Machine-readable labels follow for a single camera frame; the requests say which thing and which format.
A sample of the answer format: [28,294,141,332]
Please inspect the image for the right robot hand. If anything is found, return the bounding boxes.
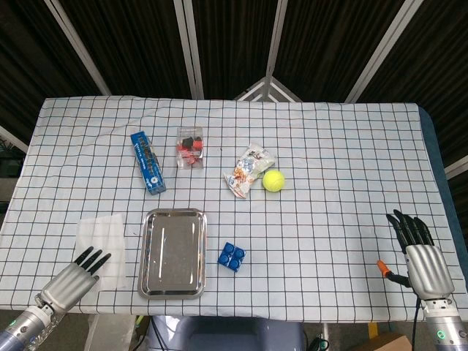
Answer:
[377,208,456,301]

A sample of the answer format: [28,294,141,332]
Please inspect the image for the white checkered tablecloth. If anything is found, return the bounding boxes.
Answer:
[0,95,465,324]

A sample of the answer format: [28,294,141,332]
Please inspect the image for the black cable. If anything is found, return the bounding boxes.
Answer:
[411,296,421,351]

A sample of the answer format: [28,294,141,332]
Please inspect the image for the yellow tennis ball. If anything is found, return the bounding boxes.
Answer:
[263,169,286,193]

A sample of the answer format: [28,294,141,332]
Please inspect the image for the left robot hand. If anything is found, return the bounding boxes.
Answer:
[34,246,113,314]

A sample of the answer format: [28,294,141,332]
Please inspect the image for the blue toothpaste box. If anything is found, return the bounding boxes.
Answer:
[130,131,167,195]

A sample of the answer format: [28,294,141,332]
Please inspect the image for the brown cardboard box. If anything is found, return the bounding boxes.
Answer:
[360,333,416,351]

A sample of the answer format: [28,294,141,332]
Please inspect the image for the blue toy building block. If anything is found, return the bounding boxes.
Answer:
[217,241,248,273]

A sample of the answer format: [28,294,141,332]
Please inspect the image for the white snack bag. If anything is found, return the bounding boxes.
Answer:
[223,143,277,200]

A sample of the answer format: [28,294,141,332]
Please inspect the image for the stainless steel tray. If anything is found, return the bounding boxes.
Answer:
[137,208,208,301]

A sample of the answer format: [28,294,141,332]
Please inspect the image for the clear box of binder clips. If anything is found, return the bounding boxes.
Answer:
[176,126,204,170]

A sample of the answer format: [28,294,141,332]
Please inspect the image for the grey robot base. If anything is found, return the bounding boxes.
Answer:
[147,314,306,351]

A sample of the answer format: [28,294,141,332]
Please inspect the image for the translucent white plastic sheet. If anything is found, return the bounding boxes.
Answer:
[75,213,128,290]

